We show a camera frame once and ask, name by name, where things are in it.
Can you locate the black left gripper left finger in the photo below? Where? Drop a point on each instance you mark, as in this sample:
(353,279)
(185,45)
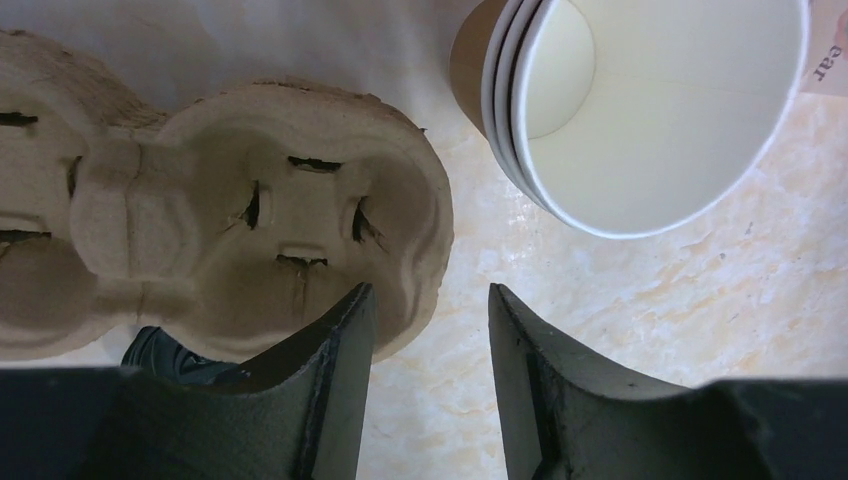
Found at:
(295,411)

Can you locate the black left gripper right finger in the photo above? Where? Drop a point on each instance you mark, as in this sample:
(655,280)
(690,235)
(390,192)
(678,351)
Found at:
(568,412)

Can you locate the brown pulp cup carrier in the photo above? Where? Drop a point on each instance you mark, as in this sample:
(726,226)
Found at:
(231,224)

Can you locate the cream paper takeout bag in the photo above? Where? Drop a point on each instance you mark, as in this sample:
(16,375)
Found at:
(826,68)

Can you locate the stack of black lids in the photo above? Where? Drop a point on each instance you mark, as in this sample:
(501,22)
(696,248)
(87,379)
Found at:
(156,352)

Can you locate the stack of brown paper cups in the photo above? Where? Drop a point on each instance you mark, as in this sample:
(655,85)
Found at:
(626,119)

